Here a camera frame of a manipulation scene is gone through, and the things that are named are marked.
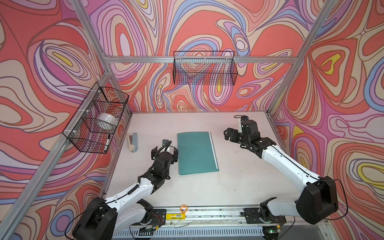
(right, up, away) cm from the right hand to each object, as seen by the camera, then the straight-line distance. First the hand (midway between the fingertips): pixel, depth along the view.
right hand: (231, 136), depth 85 cm
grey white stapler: (-63, -5, +16) cm, 65 cm away
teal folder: (-19, -12, +12) cm, 26 cm away
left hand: (-37, -6, 0) cm, 37 cm away
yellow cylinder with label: (-28, -39, -12) cm, 49 cm away
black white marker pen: (-64, -1, -12) cm, 65 cm away
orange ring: (-28, -36, -9) cm, 47 cm away
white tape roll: (-64, +10, -12) cm, 66 cm away
